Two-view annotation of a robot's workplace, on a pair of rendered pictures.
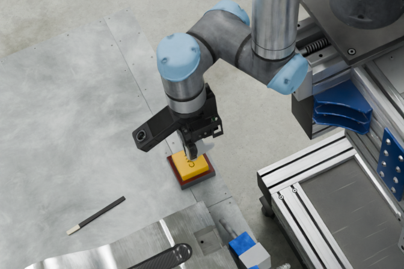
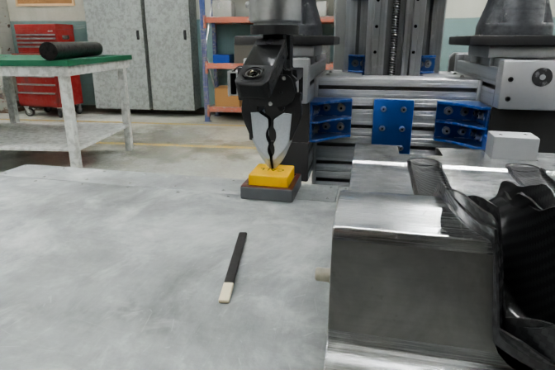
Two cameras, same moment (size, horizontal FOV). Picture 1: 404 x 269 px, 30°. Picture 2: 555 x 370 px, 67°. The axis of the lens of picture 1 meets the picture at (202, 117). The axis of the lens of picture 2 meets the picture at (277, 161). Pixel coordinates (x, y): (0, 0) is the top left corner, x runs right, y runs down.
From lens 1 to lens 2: 1.41 m
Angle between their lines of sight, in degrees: 61
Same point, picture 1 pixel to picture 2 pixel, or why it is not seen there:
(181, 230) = (387, 156)
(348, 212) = not seen: hidden behind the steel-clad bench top
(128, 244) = (367, 187)
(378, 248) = not seen: hidden behind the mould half
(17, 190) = (25, 327)
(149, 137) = (268, 68)
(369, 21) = (315, 26)
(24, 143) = not seen: outside the picture
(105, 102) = (87, 204)
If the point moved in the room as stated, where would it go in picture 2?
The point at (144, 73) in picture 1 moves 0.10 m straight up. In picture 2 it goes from (111, 178) to (104, 120)
